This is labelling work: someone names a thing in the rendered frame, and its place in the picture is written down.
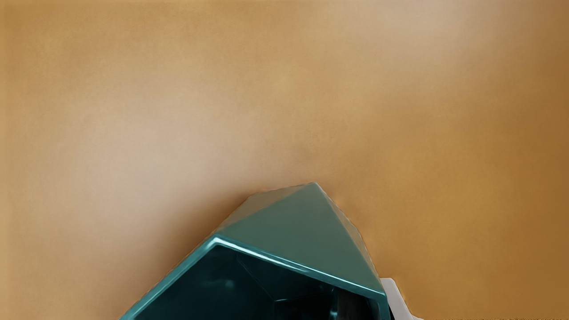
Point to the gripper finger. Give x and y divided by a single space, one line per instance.
398 302

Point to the teal faceted mug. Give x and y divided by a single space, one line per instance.
302 231

